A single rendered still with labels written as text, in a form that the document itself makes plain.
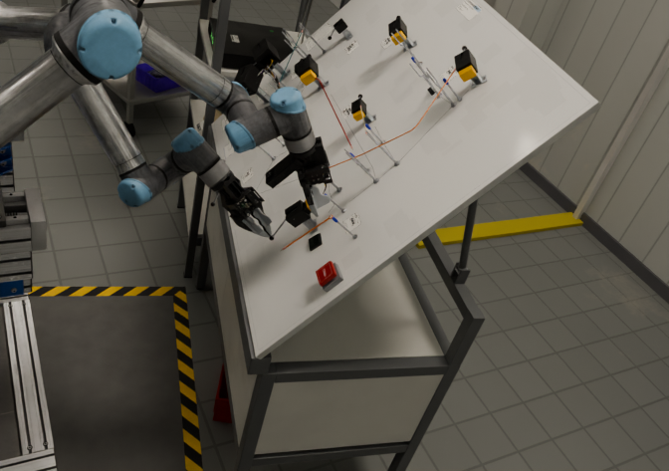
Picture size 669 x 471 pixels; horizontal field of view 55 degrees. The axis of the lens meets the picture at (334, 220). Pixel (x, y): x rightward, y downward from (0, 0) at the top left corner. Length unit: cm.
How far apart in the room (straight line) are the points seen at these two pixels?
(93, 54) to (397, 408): 135
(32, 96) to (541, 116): 107
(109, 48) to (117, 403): 168
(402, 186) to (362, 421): 78
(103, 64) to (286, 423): 116
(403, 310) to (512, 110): 77
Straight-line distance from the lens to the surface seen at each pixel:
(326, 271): 161
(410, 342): 198
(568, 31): 476
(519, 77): 169
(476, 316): 184
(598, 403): 340
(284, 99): 149
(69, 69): 131
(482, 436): 294
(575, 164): 468
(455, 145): 164
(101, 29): 126
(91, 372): 276
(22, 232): 167
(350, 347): 189
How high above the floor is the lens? 214
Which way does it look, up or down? 35 degrees down
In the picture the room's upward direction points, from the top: 16 degrees clockwise
